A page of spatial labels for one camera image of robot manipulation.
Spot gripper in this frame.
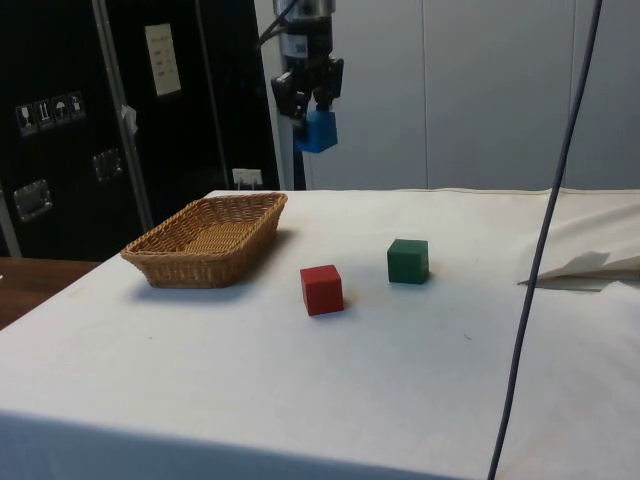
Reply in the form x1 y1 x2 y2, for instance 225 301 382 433
270 16 346 142

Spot blue cube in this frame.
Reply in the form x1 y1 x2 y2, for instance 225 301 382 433
294 109 340 154

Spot wicker basket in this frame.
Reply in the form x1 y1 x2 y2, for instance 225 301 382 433
120 191 290 291

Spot green cube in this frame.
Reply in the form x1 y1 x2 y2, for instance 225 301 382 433
385 237 431 285

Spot red cube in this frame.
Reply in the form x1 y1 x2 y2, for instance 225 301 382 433
299 264 345 318

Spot pale locker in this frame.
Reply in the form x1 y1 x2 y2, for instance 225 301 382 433
252 0 427 192

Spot black cabinet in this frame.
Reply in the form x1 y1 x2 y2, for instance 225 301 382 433
0 0 282 261

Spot black cable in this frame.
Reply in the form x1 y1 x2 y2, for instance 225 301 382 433
487 0 604 480
256 0 301 49

